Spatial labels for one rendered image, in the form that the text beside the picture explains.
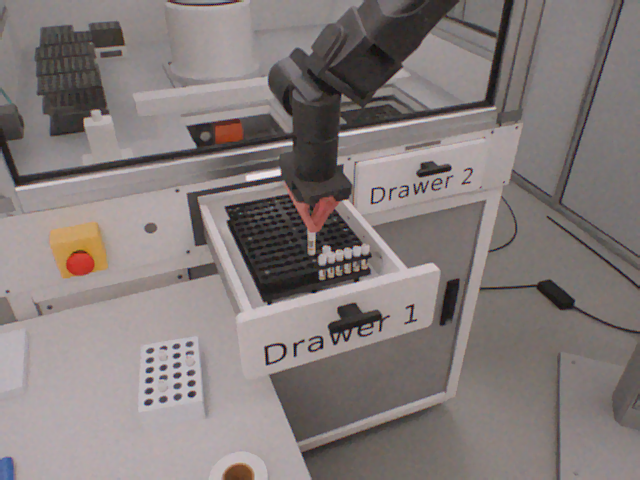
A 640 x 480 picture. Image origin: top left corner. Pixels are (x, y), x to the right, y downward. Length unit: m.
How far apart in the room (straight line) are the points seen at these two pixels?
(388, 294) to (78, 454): 0.46
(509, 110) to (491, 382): 1.00
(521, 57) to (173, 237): 0.73
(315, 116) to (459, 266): 0.81
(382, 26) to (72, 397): 0.65
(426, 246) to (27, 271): 0.80
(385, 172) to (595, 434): 1.09
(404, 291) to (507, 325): 1.37
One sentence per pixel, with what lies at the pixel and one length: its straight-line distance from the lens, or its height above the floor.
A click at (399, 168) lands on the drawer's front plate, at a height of 0.91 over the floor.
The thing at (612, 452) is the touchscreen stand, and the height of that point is 0.04.
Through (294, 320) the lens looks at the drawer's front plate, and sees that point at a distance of 0.70.
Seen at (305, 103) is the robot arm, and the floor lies 1.17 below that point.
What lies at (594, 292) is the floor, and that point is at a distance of 2.39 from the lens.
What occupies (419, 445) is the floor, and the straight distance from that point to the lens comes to 1.70.
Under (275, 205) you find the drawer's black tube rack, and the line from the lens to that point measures 0.94.
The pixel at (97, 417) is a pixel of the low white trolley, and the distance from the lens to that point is 0.84.
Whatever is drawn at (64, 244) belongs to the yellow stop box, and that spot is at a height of 0.91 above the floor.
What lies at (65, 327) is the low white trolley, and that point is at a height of 0.76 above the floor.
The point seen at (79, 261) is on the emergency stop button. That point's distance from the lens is 0.91.
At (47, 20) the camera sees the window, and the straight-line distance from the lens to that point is 0.86.
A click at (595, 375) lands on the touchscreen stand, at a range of 1.99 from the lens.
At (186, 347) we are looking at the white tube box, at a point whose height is 0.80.
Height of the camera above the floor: 1.39
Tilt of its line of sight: 36 degrees down
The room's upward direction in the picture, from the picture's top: straight up
